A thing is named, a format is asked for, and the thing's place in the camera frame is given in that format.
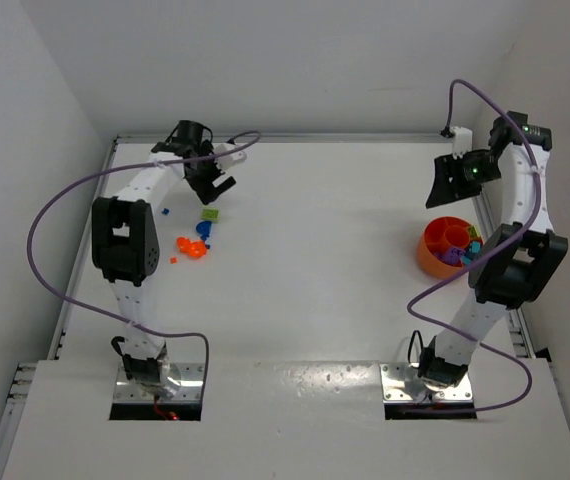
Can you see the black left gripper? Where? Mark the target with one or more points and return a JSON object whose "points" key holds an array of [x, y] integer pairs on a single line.
{"points": [[206, 181]]}

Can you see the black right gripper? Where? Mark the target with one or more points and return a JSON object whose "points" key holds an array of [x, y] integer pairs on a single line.
{"points": [[451, 175]]}

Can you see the green lego brick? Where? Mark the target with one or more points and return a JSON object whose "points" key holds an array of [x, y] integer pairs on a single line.
{"points": [[210, 214], [473, 232]]}

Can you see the orange lego piece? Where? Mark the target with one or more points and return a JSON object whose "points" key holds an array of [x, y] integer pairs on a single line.
{"points": [[192, 249]]}

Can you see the purple round lego piece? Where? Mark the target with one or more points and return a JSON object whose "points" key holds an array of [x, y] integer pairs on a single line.
{"points": [[453, 256]]}

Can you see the teal lego brick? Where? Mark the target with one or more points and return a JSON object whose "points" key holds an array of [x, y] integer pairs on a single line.
{"points": [[471, 251]]}

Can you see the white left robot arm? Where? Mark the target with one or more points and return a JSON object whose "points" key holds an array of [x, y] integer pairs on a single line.
{"points": [[125, 246]]}

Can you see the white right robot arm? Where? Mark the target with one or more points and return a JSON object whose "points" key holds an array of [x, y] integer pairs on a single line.
{"points": [[521, 255]]}

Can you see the blue arch lego piece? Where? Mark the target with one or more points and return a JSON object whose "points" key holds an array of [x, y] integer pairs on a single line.
{"points": [[203, 229]]}

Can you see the orange divided round container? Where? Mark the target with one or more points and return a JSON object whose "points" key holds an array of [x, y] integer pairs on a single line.
{"points": [[439, 235]]}

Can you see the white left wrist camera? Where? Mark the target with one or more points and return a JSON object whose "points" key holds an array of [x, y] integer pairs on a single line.
{"points": [[227, 158]]}

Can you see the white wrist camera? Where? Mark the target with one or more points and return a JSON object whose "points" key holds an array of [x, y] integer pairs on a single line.
{"points": [[227, 158], [461, 139]]}

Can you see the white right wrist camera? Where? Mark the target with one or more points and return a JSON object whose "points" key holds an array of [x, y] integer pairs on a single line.
{"points": [[461, 139]]}

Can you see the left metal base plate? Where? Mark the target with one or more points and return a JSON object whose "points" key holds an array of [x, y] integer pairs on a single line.
{"points": [[180, 384]]}

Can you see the metal base plate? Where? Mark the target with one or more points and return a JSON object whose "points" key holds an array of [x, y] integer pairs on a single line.
{"points": [[180, 384], [402, 386]]}

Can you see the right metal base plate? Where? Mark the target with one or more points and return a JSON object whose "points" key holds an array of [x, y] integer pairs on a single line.
{"points": [[402, 386]]}

